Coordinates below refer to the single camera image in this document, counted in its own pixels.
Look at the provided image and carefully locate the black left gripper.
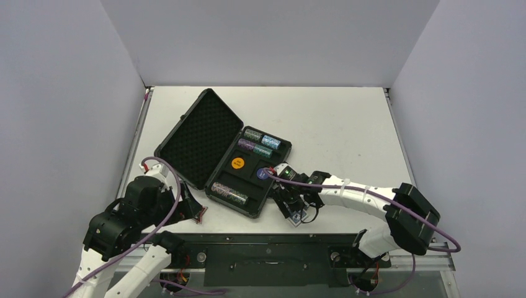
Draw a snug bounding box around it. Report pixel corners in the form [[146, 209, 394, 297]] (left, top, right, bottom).
[[141, 179, 202, 227]]

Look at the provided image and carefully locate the blue patterned card deck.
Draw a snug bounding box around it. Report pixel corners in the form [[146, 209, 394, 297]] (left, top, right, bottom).
[[287, 210, 309, 227]]

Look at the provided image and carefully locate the yellow-blue chip stack bottom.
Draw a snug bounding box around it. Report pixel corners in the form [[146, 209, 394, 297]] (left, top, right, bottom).
[[227, 190, 249, 205]]

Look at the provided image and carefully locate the light blue chip stack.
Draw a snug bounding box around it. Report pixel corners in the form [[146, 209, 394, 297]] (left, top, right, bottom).
[[261, 135, 281, 150]]

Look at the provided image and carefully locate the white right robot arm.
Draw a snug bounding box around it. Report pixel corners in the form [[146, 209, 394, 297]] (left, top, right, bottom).
[[264, 163, 440, 265]]

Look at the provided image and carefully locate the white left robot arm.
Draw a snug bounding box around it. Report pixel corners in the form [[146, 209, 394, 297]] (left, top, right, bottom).
[[65, 170, 205, 297]]

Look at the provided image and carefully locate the black poker set case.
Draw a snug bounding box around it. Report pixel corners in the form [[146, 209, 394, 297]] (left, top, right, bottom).
[[154, 88, 292, 219]]

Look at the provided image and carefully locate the triangular all in marker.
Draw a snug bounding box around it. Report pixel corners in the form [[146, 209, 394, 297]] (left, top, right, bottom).
[[192, 206, 208, 225]]

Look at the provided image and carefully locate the blue small blind button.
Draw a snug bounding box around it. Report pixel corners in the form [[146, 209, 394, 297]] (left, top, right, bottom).
[[256, 168, 269, 180]]

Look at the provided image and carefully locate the green chip stack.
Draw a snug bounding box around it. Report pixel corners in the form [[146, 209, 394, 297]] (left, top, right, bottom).
[[252, 145, 273, 158]]

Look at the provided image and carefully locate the orange big blind button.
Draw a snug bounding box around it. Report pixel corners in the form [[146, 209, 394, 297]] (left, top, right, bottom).
[[231, 157, 245, 169]]

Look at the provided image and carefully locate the purple chip stack in case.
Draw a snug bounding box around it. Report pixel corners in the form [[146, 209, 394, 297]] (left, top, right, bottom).
[[238, 138, 257, 151]]

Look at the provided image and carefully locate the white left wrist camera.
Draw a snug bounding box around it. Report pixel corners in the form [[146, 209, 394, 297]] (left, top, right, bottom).
[[140, 163, 170, 183]]

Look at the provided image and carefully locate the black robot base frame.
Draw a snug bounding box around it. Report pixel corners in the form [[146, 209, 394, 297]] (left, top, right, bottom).
[[165, 233, 411, 287]]

